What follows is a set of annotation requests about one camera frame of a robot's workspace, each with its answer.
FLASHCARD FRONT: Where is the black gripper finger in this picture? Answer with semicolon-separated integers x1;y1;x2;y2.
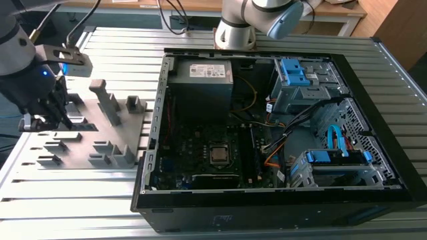
39;98;74;131

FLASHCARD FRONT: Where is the black RAM slot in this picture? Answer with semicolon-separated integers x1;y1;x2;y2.
239;126;253;177

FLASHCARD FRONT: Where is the grey parts rack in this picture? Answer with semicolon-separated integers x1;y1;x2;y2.
35;79;150;171

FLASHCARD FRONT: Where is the grey power supply unit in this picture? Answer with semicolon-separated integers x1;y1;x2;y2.
167;59;235;116

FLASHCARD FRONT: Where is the green motherboard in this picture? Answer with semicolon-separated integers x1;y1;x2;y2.
157;122;289;190

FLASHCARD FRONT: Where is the CPU socket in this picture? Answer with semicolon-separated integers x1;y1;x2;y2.
206;140;235;166

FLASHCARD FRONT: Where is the silver CPU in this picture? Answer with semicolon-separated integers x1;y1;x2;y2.
210;146;231;162

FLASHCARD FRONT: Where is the wooden desk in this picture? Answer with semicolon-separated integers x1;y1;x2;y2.
57;0;369;37

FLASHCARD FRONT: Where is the black graphics card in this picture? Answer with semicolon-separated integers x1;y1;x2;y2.
191;174;242;189

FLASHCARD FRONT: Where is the blue disk carrier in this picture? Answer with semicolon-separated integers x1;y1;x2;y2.
306;149;374;166
286;70;310;87
281;58;304;76

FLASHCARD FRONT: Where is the black PC case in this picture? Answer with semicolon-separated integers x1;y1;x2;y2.
130;47;427;235

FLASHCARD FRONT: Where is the grey metal disk bay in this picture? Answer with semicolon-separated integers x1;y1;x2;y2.
270;57;352;117
289;149;397;189

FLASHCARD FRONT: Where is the black disk drive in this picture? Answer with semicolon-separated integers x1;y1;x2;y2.
329;150;364;165

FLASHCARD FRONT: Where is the wooden cabinet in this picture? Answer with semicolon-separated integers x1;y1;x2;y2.
350;0;427;73

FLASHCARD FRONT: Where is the black camera bracket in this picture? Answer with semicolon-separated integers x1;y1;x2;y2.
35;44;87;66

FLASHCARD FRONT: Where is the red twisted wire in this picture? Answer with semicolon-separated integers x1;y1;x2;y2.
165;96;178;147

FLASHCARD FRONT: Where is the hanging cable with plug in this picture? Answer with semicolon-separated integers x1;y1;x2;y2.
158;0;195;37

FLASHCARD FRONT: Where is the orange wire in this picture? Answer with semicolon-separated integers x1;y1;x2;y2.
265;147;285;169

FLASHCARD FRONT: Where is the black cable bundle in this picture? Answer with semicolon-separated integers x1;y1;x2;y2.
262;98;344;153

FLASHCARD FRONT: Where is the blue data cable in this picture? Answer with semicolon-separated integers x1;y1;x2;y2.
328;124;352;158

